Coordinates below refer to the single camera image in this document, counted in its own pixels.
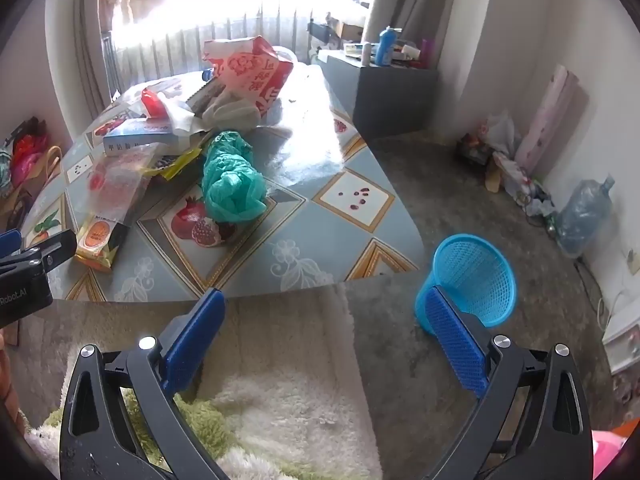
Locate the small beige carton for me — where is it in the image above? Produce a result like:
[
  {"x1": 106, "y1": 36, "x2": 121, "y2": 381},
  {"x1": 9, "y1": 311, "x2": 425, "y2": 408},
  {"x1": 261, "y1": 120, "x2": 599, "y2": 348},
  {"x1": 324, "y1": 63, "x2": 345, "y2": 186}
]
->
[{"x1": 185, "y1": 77, "x2": 226, "y2": 111}]

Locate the clear red-print plastic bag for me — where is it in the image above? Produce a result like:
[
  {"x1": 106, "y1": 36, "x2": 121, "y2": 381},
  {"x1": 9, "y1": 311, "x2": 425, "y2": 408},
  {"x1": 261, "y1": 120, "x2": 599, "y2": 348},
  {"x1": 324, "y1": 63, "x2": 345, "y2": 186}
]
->
[{"x1": 85, "y1": 142, "x2": 156, "y2": 226}]

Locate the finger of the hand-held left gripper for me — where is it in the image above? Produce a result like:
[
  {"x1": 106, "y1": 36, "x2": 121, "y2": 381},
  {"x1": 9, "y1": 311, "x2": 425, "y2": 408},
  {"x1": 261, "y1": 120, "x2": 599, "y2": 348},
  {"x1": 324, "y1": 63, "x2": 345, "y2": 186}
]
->
[
  {"x1": 0, "y1": 230, "x2": 24, "y2": 260},
  {"x1": 0, "y1": 229, "x2": 78, "y2": 277}
]

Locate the blue white medicine box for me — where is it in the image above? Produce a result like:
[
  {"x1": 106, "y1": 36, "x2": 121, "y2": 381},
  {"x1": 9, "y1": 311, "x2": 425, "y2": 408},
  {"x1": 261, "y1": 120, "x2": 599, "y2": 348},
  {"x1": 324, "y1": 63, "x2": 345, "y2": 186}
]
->
[{"x1": 102, "y1": 117, "x2": 206, "y2": 157}]

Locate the red plastic wrapper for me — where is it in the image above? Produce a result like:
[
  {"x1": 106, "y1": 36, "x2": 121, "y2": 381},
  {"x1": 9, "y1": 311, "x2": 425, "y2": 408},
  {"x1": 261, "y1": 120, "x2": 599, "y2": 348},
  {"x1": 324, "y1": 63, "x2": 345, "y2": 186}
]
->
[{"x1": 141, "y1": 87, "x2": 166, "y2": 118}]

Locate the cream shaggy rug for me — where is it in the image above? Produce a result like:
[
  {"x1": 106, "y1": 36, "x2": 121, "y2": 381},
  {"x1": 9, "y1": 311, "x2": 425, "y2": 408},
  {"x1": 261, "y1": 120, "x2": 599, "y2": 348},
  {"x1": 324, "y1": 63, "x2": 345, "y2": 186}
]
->
[{"x1": 25, "y1": 285, "x2": 386, "y2": 480}]

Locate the blue mesh basket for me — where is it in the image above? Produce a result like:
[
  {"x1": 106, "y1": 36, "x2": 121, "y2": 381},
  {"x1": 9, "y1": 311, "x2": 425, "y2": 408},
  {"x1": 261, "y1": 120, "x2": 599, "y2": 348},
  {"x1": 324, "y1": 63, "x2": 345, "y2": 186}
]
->
[{"x1": 415, "y1": 233, "x2": 517, "y2": 335}]

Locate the pink plastic object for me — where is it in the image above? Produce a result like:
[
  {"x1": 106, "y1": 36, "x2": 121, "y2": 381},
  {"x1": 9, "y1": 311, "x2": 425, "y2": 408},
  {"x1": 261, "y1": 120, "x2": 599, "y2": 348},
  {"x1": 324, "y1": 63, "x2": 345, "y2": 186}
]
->
[{"x1": 592, "y1": 430, "x2": 626, "y2": 480}]

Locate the white tissue paper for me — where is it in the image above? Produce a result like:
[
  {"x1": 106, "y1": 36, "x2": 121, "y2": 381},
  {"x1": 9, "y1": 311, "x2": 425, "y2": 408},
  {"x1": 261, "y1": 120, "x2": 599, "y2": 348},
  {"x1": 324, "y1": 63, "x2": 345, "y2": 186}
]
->
[{"x1": 160, "y1": 97, "x2": 201, "y2": 138}]

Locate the fruit pattern table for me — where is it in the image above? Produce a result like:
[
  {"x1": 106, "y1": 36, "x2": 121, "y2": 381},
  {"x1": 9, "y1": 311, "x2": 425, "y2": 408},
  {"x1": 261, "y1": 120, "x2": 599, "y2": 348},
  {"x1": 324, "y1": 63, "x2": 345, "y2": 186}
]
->
[{"x1": 20, "y1": 62, "x2": 426, "y2": 303}]

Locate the gold foil snack packet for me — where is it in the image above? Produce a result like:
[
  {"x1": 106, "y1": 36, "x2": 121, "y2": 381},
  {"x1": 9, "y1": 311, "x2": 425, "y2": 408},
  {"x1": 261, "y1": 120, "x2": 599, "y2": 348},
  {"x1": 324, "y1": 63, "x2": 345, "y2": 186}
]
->
[{"x1": 75, "y1": 210, "x2": 132, "y2": 273}]

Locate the black bag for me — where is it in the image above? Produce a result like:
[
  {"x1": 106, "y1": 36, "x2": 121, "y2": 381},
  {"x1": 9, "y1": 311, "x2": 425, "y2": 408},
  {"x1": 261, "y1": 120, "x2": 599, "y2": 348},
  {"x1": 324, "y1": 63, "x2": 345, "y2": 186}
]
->
[{"x1": 307, "y1": 19, "x2": 335, "y2": 63}]

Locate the grey cabinet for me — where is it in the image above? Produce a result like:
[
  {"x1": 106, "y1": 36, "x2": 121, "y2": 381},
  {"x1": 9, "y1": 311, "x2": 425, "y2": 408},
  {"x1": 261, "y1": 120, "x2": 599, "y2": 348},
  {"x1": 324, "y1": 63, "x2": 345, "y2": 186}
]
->
[{"x1": 317, "y1": 50, "x2": 440, "y2": 138}]

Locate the green fluffy cloth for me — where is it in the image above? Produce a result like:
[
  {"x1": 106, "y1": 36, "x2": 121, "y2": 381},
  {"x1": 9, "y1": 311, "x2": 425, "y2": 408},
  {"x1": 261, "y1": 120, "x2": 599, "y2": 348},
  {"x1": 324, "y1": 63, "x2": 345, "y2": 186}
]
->
[{"x1": 45, "y1": 392, "x2": 223, "y2": 480}]

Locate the pile of colourful bags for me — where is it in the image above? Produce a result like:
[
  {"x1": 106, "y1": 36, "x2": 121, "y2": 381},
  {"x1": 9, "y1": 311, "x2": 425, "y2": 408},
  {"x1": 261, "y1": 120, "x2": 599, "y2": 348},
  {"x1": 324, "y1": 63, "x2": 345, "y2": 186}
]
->
[{"x1": 0, "y1": 117, "x2": 63, "y2": 231}]

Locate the green plastic bag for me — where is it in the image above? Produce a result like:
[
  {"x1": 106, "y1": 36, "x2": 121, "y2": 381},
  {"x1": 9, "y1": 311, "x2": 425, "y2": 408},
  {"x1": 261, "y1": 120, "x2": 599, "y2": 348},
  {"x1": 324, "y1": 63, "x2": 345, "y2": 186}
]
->
[{"x1": 201, "y1": 130, "x2": 268, "y2": 224}]

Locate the white crumpled plastic bag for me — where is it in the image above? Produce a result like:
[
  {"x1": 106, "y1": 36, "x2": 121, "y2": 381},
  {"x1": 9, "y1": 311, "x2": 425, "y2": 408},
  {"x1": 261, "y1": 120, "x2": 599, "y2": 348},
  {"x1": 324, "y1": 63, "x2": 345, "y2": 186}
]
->
[{"x1": 200, "y1": 91, "x2": 263, "y2": 131}]

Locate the cardboard box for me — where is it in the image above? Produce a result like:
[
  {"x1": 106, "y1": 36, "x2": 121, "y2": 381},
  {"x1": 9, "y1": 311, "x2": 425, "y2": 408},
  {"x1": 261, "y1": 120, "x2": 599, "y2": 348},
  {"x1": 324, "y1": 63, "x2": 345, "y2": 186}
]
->
[{"x1": 325, "y1": 12, "x2": 371, "y2": 42}]

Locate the white plastic box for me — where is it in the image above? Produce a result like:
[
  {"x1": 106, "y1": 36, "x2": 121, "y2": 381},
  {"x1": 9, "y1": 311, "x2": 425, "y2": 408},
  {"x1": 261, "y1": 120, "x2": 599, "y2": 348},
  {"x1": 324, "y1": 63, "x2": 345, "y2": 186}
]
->
[{"x1": 602, "y1": 310, "x2": 640, "y2": 376}]

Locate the blue bottle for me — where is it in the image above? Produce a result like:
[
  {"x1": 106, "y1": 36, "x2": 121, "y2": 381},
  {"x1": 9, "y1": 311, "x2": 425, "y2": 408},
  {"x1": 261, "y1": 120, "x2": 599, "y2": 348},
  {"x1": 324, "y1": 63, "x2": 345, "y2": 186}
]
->
[{"x1": 376, "y1": 26, "x2": 403, "y2": 67}]

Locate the pile of floor clutter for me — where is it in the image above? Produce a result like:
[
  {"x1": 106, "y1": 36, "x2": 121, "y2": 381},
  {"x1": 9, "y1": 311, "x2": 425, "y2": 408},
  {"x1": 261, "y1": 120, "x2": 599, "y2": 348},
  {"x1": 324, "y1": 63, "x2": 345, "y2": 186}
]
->
[{"x1": 457, "y1": 132, "x2": 556, "y2": 216}]

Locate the pink floral long box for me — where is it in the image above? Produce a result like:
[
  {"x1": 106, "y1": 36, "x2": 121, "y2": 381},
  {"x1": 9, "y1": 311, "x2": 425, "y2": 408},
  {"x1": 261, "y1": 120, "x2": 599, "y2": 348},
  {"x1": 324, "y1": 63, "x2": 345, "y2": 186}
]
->
[{"x1": 515, "y1": 64, "x2": 591, "y2": 173}]

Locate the red white paper bag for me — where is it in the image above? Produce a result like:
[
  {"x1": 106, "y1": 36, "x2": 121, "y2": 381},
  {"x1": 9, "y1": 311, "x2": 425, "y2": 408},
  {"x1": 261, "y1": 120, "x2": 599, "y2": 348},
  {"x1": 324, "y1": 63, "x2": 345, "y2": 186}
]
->
[{"x1": 202, "y1": 36, "x2": 295, "y2": 116}]

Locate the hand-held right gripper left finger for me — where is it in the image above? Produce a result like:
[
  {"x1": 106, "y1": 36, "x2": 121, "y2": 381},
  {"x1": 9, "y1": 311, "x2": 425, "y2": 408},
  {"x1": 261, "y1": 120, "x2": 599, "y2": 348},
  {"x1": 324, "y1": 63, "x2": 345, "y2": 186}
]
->
[{"x1": 59, "y1": 287, "x2": 231, "y2": 480}]

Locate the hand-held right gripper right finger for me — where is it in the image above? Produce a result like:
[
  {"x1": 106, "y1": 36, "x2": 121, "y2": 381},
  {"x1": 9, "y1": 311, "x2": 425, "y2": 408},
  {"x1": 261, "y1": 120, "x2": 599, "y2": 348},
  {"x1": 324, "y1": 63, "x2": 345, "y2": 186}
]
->
[{"x1": 415, "y1": 285, "x2": 594, "y2": 480}]

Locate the large clear water jug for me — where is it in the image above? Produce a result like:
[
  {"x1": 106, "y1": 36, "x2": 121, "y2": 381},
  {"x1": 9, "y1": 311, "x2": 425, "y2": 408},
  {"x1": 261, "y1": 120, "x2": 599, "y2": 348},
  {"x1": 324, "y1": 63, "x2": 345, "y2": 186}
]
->
[{"x1": 555, "y1": 175, "x2": 616, "y2": 258}]

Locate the metal window railing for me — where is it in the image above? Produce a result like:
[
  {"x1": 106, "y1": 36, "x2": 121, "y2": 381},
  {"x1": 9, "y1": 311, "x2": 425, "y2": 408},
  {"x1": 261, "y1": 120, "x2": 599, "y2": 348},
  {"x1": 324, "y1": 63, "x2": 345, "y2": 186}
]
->
[{"x1": 105, "y1": 5, "x2": 321, "y2": 101}]

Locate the white plastic shopping bag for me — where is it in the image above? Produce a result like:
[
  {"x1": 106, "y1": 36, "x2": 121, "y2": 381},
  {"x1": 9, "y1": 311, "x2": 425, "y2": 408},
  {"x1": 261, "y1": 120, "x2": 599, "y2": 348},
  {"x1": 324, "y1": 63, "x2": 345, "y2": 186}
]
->
[{"x1": 477, "y1": 110, "x2": 518, "y2": 158}]

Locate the yellow snack packet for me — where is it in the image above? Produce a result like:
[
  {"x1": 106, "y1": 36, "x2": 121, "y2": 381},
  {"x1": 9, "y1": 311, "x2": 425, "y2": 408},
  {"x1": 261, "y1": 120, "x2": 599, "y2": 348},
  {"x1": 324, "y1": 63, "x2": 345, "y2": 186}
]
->
[{"x1": 150, "y1": 147, "x2": 206, "y2": 181}]

